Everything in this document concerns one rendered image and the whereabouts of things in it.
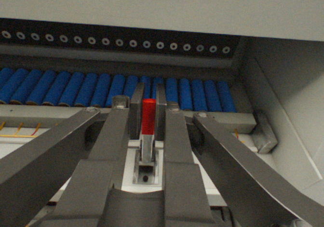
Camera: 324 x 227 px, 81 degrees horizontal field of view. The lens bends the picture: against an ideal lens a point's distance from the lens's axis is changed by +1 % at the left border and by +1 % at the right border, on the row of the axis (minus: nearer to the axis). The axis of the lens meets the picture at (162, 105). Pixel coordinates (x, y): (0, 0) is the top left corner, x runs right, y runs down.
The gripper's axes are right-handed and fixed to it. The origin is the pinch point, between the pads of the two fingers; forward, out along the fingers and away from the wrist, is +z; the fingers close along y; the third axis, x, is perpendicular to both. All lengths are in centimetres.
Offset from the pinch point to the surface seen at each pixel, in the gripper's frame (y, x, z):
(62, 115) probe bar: -10.3, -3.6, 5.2
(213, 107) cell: 8.7, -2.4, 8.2
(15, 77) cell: -19.4, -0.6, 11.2
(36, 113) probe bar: -13.4, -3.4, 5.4
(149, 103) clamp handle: 0.0, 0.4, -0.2
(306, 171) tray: 15.7, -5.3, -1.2
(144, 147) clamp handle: -0.2, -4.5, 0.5
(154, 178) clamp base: 0.9, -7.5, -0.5
